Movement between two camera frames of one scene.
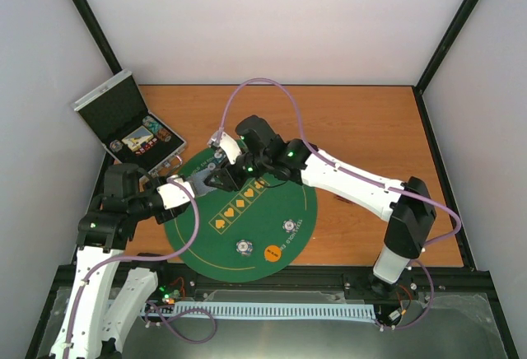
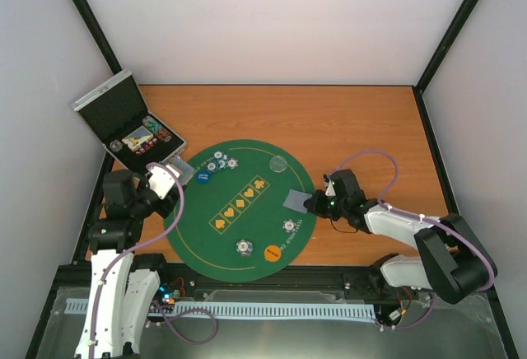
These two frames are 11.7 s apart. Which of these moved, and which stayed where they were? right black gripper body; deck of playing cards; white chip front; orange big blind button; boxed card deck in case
Moved: deck of playing cards; right black gripper body
Stayed: orange big blind button; white chip front; boxed card deck in case
